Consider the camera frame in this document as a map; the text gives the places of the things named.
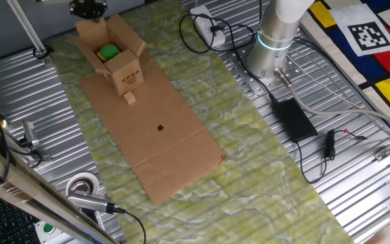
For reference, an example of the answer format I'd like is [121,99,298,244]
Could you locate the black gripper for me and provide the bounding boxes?
[69,0,108,23]

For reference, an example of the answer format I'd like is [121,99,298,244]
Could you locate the brown cardboard box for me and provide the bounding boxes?
[69,12,148,98]

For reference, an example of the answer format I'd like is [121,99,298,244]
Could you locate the green button on yellow box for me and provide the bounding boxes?
[96,43,121,64]

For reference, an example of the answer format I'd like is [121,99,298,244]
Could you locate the green button on grey box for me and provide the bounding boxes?
[34,220,68,244]

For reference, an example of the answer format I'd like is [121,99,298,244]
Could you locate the small wooden block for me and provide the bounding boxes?
[123,90,137,105]

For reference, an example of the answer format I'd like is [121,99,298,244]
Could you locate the white power strip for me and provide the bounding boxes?
[190,5,226,48]

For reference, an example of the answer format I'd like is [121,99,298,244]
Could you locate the flat brown cardboard sheet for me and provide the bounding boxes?
[79,50,228,207]

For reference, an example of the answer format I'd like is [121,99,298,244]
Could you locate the white tape roll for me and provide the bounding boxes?
[65,171,100,198]

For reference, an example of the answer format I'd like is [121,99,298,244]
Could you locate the green marble pattern mat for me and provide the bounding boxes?
[45,0,357,244]

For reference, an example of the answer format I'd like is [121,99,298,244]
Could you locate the black keyboard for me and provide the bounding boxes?
[0,196,42,244]

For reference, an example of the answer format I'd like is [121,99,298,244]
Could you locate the black power adapter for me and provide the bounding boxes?
[271,97,319,143]

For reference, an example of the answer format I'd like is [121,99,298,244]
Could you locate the white sheet with tag marker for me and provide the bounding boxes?
[328,3,390,58]

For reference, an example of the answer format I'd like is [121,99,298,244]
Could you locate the colourful block pattern cloth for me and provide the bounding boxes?
[299,0,390,127]

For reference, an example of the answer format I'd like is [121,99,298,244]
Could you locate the aluminium camera pole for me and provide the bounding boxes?
[7,0,52,65]

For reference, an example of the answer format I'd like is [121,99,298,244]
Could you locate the small silver camera on mount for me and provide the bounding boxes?
[12,120,52,169]

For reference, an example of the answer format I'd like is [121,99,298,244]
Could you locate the black power cable with plug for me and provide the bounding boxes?
[179,0,277,102]

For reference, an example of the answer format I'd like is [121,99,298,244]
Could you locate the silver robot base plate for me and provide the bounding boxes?
[220,33,304,99]

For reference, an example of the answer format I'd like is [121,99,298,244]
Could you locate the silver depth camera with cable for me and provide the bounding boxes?
[66,190,148,244]

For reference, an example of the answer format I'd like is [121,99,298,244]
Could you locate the aluminium frame bar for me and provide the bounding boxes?
[0,135,120,244]

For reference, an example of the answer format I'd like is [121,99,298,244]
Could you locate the thick grey robot cable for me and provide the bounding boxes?
[273,66,390,132]

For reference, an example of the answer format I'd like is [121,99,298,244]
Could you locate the thin white cable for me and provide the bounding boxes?
[292,37,390,140]

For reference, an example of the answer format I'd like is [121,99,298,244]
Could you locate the black bundled adapter output cable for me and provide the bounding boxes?
[295,127,368,184]

